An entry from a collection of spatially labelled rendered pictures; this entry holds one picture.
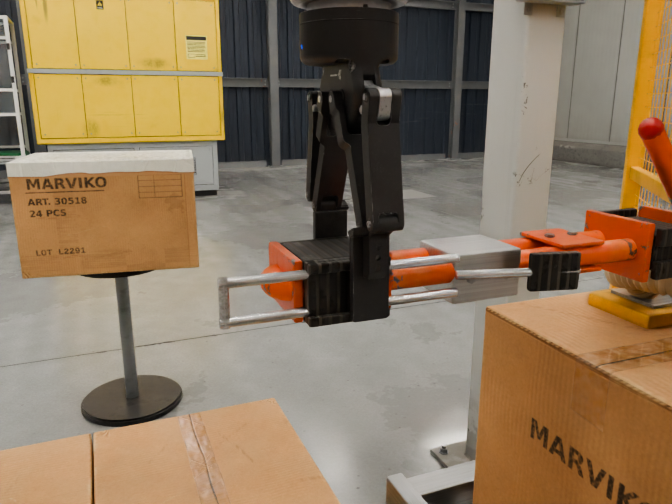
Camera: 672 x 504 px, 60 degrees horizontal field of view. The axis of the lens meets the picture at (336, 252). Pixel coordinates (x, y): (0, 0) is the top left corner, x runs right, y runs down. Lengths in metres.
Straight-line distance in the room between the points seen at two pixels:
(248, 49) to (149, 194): 9.25
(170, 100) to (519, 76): 6.34
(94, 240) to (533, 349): 1.74
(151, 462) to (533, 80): 1.35
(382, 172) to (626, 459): 0.42
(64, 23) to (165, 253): 5.75
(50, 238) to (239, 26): 9.36
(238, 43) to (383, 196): 10.89
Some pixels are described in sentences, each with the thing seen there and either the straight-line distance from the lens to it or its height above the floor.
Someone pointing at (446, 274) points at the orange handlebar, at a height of 1.08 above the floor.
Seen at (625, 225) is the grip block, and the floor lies 1.10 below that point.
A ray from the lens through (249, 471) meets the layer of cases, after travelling 1.18.
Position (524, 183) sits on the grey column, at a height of 0.99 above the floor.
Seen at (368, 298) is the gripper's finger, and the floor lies 1.07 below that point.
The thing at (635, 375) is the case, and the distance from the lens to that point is 0.68.
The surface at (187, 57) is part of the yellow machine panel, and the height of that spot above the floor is 1.74.
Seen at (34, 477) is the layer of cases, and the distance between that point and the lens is 1.28.
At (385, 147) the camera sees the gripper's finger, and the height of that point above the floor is 1.19.
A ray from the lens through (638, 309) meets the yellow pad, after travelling 0.83.
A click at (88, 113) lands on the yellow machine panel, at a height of 1.08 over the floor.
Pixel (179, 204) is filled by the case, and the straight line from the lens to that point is 2.18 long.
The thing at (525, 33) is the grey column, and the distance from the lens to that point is 1.76.
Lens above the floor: 1.22
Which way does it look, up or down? 14 degrees down
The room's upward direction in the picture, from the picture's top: straight up
